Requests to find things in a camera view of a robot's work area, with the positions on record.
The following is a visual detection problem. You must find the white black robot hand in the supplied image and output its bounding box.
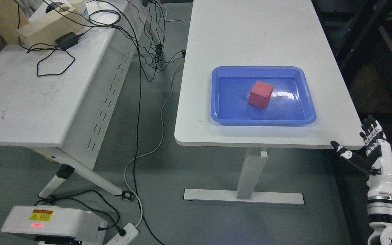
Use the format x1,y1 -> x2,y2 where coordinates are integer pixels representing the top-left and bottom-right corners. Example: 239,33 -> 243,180
330,115 -> 392,201

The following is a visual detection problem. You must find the pink foam block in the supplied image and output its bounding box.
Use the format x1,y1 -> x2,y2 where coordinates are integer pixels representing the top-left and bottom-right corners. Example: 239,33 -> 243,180
248,80 -> 274,109

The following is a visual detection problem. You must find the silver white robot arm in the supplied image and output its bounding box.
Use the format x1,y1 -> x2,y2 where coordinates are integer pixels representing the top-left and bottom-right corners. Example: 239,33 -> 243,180
367,195 -> 392,245

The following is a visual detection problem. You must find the blue plastic tray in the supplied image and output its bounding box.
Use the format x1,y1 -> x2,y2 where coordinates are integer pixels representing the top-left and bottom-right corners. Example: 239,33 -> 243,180
211,66 -> 317,126

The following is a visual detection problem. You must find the black metal shelf unit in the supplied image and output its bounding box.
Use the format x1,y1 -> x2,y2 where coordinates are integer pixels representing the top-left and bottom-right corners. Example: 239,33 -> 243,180
312,0 -> 392,147

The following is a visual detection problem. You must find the wooden block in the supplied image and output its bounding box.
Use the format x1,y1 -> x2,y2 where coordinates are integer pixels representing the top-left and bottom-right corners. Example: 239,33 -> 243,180
17,4 -> 86,55

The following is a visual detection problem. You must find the white standing desk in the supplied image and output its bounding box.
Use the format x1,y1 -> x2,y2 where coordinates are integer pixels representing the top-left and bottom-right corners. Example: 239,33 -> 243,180
174,0 -> 363,205

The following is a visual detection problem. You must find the white power strip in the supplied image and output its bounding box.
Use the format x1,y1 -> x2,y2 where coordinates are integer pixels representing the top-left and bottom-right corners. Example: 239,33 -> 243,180
106,223 -> 139,245

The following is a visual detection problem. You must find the white folding table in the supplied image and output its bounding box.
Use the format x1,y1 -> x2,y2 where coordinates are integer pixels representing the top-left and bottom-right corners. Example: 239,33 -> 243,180
0,0 -> 162,201

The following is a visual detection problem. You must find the black power adapter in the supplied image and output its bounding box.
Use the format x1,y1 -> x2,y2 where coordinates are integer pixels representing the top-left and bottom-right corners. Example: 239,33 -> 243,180
55,32 -> 79,51

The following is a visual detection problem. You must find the white box appliance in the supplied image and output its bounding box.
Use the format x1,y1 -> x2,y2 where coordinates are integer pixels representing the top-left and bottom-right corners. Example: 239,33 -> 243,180
1,205 -> 108,245

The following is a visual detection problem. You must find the grey white cable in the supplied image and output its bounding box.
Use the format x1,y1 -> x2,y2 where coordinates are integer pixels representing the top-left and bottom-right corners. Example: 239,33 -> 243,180
124,61 -> 186,228

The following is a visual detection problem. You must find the long black floor cable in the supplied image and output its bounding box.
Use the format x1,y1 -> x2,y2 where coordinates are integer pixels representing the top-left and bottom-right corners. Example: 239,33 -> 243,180
90,0 -> 165,245

